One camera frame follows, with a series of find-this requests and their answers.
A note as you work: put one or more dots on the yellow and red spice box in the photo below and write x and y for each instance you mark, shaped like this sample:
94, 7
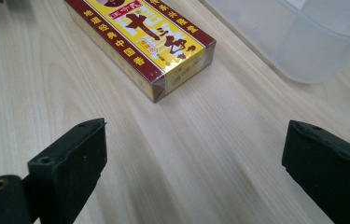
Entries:
144, 40

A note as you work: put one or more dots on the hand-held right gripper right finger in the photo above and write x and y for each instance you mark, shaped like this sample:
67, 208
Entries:
331, 174

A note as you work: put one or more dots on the clear plastic container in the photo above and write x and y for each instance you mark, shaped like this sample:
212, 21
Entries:
306, 40

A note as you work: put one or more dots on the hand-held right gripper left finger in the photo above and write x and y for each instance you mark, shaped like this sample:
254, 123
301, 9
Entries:
70, 168

